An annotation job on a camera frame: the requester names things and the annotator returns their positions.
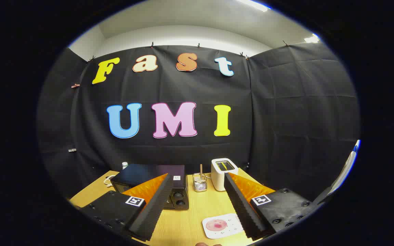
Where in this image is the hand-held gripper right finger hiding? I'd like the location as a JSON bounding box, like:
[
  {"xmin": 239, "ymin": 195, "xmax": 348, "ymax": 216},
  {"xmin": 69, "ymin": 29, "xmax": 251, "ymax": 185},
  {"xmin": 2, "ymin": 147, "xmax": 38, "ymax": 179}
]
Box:
[{"xmin": 224, "ymin": 172, "xmax": 317, "ymax": 240}]

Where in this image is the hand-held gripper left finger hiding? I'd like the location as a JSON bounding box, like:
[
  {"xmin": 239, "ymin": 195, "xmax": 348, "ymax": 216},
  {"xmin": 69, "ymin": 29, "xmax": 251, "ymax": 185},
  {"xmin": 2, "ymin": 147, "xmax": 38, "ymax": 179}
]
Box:
[{"xmin": 80, "ymin": 173, "xmax": 174, "ymax": 242}]

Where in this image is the white square patterned plate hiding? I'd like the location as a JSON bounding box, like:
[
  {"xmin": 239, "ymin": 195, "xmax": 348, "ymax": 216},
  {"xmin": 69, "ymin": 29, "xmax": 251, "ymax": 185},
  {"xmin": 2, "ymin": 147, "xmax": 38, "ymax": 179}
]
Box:
[{"xmin": 202, "ymin": 213, "xmax": 245, "ymax": 240}]

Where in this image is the pink round food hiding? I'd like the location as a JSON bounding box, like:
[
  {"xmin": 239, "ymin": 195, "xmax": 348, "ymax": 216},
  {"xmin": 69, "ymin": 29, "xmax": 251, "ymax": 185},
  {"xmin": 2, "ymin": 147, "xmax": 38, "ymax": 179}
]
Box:
[{"xmin": 206, "ymin": 219, "xmax": 228, "ymax": 232}]

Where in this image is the black toaster oven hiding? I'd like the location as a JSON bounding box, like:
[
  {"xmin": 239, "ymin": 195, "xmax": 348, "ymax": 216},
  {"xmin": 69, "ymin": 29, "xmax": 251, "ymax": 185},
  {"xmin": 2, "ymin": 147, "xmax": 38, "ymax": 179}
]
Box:
[{"xmin": 110, "ymin": 164, "xmax": 189, "ymax": 210}]

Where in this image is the white pop-up toaster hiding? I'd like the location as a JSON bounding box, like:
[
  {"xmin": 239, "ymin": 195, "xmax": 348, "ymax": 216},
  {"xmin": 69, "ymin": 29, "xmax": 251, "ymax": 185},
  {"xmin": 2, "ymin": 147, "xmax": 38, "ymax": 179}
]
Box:
[{"xmin": 211, "ymin": 158, "xmax": 239, "ymax": 192}]

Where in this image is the white and grey object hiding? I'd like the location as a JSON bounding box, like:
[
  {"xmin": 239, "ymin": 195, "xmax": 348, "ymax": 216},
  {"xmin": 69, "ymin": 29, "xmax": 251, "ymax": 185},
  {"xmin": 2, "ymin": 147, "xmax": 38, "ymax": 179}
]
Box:
[{"xmin": 327, "ymin": 140, "xmax": 360, "ymax": 196}]

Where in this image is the wire mesh utensil basket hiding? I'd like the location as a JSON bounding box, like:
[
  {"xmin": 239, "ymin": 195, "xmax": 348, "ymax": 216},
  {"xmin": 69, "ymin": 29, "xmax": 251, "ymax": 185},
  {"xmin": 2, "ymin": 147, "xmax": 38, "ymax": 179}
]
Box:
[{"xmin": 193, "ymin": 173, "xmax": 208, "ymax": 192}]

